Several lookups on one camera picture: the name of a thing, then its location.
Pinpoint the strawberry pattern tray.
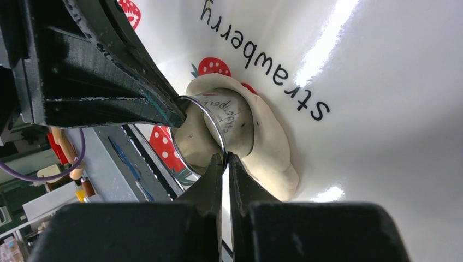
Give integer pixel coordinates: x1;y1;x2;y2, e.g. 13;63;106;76
120;1;462;261

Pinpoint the white dough piece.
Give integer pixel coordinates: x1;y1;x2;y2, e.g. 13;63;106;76
186;73;299;201

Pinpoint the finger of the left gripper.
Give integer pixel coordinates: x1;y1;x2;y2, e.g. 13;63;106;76
21;1;186;128
99;1;178;100

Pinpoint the small metal cup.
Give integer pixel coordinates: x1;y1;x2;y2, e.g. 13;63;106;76
169;88;254;177

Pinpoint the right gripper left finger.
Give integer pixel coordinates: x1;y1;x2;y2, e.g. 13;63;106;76
176;154;224;261

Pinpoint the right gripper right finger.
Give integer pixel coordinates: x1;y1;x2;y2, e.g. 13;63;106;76
228;153;279;261

